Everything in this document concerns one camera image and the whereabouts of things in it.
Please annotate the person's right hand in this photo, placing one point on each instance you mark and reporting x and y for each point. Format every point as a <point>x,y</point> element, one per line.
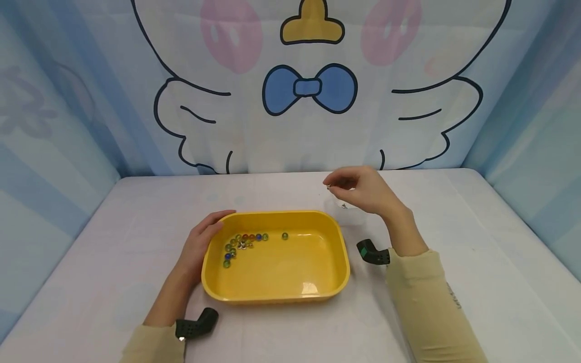
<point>370,191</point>

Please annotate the person's left hand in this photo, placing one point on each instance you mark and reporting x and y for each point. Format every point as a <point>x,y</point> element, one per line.
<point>196,247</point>

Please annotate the person's right fingers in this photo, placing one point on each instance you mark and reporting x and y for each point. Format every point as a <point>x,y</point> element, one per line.
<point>342,177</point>

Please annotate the person's left fingers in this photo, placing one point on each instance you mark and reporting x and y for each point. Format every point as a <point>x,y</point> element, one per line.
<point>222,216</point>

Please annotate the yellow plastic tray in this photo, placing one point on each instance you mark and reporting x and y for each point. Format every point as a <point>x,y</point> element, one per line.
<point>281,275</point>

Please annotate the person's right forearm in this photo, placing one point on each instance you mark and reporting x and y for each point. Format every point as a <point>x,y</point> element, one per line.
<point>426,297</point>

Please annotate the person's left forearm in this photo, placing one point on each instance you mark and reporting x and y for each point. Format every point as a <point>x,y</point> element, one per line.
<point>168,307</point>

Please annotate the cluster of glass marbles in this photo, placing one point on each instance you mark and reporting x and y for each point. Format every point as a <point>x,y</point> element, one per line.
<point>241,242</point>

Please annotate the clear plastic cup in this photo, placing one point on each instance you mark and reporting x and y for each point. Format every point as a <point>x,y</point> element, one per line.
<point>352,214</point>

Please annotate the black wrist band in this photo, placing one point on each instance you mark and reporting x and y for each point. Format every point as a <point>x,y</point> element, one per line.
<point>196,325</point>
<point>374,254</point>

